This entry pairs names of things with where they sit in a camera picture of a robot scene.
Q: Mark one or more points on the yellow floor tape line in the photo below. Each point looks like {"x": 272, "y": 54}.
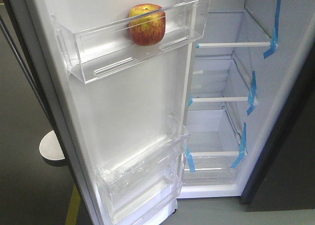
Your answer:
{"x": 73, "y": 208}

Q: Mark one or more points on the white fridge interior body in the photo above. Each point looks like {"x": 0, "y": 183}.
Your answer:
{"x": 244, "y": 69}

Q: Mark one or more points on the red yellow apple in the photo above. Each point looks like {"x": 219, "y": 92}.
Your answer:
{"x": 148, "y": 30}

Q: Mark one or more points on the open fridge door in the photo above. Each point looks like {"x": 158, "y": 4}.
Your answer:
{"x": 118, "y": 107}

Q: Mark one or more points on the metal stanchion post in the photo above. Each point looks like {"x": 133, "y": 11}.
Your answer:
{"x": 49, "y": 147}

